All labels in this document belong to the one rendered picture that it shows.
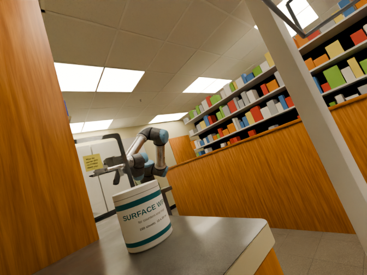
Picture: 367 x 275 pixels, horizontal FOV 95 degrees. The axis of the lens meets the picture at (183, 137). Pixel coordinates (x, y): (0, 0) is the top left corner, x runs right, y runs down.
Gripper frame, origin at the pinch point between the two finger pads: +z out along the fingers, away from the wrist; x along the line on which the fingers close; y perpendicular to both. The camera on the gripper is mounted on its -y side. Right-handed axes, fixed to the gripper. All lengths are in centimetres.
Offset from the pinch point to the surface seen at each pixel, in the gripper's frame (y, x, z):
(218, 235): -27, 78, -6
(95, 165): 2.5, 16.5, 0.2
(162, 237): -26, 64, 0
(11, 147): 15.0, 24.9, 26.3
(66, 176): -0.2, 24.9, 12.7
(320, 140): -14, 102, -3
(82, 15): 143, -22, -29
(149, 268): -27, 71, 7
